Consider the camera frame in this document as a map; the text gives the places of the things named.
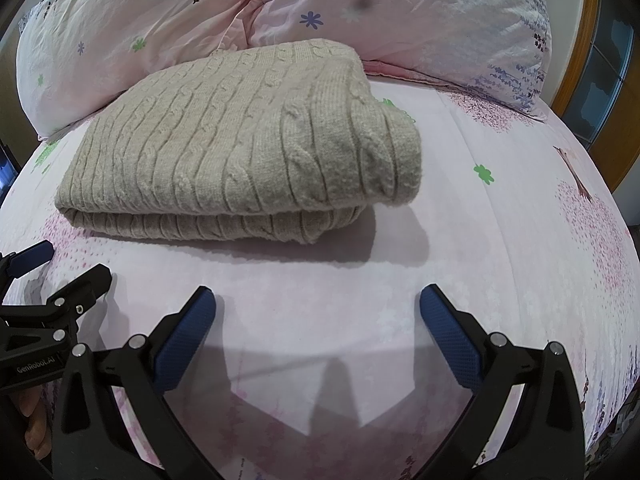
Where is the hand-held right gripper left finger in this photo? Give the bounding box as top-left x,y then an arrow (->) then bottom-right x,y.
50,286 -> 221,480

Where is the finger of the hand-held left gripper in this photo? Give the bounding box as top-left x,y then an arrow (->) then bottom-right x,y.
0,240 -> 55,302
0,264 -> 113,350

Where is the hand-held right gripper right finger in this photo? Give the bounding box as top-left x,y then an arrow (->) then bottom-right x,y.
419,284 -> 586,480

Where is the beige cable knit sweater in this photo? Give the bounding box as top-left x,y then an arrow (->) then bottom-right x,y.
54,38 -> 424,246

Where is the person's left hand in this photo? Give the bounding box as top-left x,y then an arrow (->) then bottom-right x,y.
10,388 -> 54,460

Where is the pink floral bed sheet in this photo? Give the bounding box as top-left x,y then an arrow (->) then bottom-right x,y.
0,57 -> 637,480

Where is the dark object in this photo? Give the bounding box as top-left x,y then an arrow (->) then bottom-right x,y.
0,142 -> 19,202

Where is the pink tree print pillow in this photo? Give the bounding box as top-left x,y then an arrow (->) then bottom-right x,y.
17,0 -> 262,139

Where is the wooden framed glass door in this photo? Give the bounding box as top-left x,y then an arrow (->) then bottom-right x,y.
550,0 -> 640,192

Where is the pink flower print pillow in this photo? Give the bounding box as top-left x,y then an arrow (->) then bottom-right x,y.
247,0 -> 552,112

